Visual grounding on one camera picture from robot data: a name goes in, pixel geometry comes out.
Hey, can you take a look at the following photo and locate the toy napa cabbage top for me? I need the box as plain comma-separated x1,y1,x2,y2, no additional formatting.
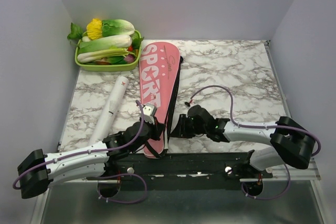
102,19,135,37

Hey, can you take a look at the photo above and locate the yellow toy flower vegetable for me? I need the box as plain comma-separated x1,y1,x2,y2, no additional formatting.
86,18,103,40

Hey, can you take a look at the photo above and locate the toy napa cabbage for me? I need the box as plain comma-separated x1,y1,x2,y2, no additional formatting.
102,19,135,37
78,35,132,54

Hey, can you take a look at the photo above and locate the pink racket bag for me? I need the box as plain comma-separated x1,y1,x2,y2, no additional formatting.
139,41,183,158

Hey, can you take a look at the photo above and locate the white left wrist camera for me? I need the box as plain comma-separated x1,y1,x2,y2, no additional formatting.
143,103,157,125

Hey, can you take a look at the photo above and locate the white shuttlecock tube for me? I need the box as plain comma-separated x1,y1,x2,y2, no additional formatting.
88,76,129,145

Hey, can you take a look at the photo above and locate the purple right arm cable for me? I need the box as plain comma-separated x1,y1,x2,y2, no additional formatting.
183,84,322,200

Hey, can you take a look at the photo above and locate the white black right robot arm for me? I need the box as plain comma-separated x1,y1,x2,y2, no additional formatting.
170,105,316,178

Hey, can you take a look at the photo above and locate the toy bok choy front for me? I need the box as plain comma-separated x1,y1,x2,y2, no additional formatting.
77,48,135,63

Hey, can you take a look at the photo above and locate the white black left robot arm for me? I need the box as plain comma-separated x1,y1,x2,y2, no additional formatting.
13,121,165,199

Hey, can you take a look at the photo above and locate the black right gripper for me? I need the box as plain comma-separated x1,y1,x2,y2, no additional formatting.
170,113,207,138

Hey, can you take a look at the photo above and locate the green plastic basket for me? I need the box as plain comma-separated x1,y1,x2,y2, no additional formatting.
75,30,143,72

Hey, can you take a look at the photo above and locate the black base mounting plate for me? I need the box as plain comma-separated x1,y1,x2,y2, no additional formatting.
84,152,264,192

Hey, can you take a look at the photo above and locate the aluminium frame rail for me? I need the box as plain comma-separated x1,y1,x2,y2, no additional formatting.
240,159,321,183

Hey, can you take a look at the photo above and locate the green toy leaf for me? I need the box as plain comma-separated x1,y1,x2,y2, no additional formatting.
67,23,83,46

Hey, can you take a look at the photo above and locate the toy napa cabbage middle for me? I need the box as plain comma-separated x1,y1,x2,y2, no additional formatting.
78,35,132,54

